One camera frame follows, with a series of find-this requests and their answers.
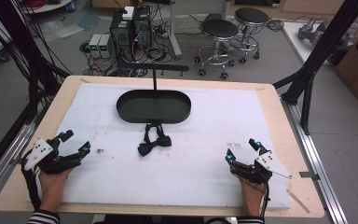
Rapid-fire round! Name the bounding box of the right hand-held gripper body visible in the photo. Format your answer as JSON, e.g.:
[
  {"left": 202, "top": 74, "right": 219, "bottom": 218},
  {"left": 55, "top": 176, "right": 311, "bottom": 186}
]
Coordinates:
[{"left": 228, "top": 150, "right": 294, "bottom": 185}]

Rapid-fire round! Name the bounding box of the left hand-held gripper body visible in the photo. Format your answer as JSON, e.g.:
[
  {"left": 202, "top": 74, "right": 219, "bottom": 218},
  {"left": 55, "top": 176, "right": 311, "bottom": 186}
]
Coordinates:
[{"left": 23, "top": 135, "right": 84, "bottom": 175}]

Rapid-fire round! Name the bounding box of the black bow tie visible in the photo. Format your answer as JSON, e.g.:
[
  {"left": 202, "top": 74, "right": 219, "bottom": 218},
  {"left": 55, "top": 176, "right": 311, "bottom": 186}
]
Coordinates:
[{"left": 137, "top": 122, "right": 172, "bottom": 158}]

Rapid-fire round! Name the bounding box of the black oval tray hanger stand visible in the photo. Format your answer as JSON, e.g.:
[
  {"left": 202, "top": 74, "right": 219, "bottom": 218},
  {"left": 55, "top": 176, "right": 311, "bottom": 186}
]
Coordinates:
[{"left": 116, "top": 62, "right": 192, "bottom": 125}]

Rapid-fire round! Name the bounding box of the person's left hand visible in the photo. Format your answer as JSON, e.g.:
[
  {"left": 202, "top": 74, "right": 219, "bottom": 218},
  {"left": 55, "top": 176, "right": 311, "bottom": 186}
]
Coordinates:
[{"left": 38, "top": 168, "right": 74, "bottom": 203}]

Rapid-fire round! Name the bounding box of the person's right hand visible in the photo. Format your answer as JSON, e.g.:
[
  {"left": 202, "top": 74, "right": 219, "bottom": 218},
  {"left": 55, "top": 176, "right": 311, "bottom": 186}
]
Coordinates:
[{"left": 239, "top": 178, "right": 267, "bottom": 203}]

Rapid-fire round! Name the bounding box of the thin wooden stick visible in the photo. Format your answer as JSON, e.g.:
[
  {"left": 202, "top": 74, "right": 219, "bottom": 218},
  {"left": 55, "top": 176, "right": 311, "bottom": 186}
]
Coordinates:
[{"left": 286, "top": 189, "right": 311, "bottom": 215}]

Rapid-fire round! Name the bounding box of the white foam mat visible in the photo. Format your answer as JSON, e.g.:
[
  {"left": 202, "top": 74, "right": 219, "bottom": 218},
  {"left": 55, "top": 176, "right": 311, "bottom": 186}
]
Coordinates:
[{"left": 27, "top": 81, "right": 292, "bottom": 210}]

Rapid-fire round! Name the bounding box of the person's dark lap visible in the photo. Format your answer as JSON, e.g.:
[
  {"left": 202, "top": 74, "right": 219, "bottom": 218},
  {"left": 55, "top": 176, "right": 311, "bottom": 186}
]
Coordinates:
[{"left": 92, "top": 214, "right": 241, "bottom": 224}]

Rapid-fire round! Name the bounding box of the grey power supply unit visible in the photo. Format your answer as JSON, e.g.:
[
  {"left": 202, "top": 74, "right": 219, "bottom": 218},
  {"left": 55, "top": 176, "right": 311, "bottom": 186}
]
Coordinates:
[
  {"left": 88, "top": 34, "right": 103, "bottom": 59},
  {"left": 98, "top": 34, "right": 114, "bottom": 60}
]

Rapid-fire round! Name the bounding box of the clear plastic sheet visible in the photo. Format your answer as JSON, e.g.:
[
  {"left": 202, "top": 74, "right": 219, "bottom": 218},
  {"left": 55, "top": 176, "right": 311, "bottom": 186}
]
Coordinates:
[{"left": 41, "top": 19, "right": 86, "bottom": 42}]

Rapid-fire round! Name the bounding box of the white platform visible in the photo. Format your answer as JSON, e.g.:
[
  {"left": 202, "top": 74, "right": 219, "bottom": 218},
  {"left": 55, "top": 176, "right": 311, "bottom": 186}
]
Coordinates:
[{"left": 282, "top": 21, "right": 338, "bottom": 65}]

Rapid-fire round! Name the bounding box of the black computer tower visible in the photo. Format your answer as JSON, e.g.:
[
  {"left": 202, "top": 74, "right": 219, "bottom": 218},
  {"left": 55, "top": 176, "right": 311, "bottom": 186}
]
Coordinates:
[
  {"left": 132, "top": 5, "right": 153, "bottom": 51},
  {"left": 109, "top": 11, "right": 135, "bottom": 49}
]

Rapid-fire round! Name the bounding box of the black round stool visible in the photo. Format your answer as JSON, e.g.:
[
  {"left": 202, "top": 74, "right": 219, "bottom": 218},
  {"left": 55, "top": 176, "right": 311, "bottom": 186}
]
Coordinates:
[
  {"left": 229, "top": 7, "right": 270, "bottom": 65},
  {"left": 193, "top": 19, "right": 241, "bottom": 80}
]

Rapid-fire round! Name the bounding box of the round white table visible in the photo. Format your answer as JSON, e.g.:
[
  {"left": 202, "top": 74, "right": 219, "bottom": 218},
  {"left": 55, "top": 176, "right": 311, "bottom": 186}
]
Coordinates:
[{"left": 21, "top": 0, "right": 76, "bottom": 15}]

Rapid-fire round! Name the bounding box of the grey machine on platform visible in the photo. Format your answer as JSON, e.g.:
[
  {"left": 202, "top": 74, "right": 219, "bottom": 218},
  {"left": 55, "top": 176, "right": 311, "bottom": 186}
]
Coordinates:
[{"left": 296, "top": 16, "right": 357, "bottom": 66}]

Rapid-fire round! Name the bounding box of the grey desk leg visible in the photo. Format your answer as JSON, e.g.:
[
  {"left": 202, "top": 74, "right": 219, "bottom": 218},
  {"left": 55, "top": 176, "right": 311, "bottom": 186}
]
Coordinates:
[{"left": 167, "top": 0, "right": 184, "bottom": 61}]

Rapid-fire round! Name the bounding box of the small white box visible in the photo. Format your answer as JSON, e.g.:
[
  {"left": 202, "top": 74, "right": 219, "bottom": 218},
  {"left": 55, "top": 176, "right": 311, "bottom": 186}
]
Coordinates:
[{"left": 121, "top": 6, "right": 135, "bottom": 21}]

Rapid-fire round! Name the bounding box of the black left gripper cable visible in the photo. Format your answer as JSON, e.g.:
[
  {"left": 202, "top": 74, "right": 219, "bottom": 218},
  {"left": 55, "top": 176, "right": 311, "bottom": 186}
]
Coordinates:
[{"left": 21, "top": 148, "right": 44, "bottom": 211}]

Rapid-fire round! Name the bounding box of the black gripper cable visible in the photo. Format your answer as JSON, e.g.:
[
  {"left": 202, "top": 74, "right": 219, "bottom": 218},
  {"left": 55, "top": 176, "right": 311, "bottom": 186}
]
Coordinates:
[
  {"left": 234, "top": 174, "right": 271, "bottom": 218},
  {"left": 21, "top": 148, "right": 44, "bottom": 211}
]

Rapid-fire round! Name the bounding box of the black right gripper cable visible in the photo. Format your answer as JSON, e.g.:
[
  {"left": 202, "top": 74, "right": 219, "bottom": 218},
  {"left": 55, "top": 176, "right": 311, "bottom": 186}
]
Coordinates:
[{"left": 234, "top": 174, "right": 271, "bottom": 218}]

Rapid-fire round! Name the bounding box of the grey metal bracket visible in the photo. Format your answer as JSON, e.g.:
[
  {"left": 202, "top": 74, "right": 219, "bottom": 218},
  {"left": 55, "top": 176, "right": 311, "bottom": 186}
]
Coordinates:
[{"left": 298, "top": 171, "right": 321, "bottom": 182}]

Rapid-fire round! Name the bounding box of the aluminium rail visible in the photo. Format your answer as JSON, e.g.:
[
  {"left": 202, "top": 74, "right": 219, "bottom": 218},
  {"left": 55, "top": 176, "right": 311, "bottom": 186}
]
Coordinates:
[
  {"left": 280, "top": 97, "right": 350, "bottom": 224},
  {"left": 0, "top": 119, "right": 46, "bottom": 204}
]

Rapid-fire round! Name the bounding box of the tangle of floor cables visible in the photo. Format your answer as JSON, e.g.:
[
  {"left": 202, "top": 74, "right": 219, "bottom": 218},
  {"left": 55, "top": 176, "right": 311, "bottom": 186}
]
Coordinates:
[{"left": 79, "top": 18, "right": 176, "bottom": 77}]

